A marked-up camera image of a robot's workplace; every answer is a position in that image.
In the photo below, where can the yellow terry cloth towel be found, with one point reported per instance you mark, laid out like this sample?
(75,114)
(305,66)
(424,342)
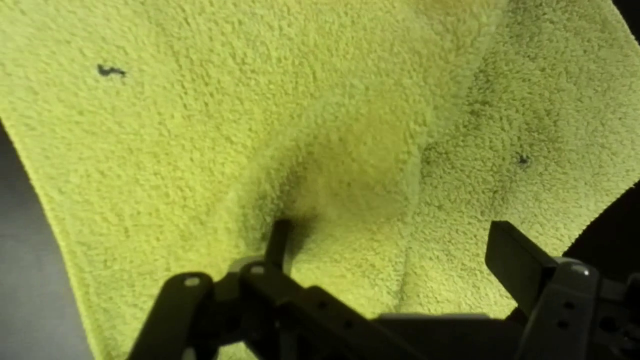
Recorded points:
(267,100)

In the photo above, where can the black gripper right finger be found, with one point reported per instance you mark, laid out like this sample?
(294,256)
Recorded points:
(560,301)

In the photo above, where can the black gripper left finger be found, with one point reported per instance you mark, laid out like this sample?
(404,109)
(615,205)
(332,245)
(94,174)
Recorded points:
(267,313)

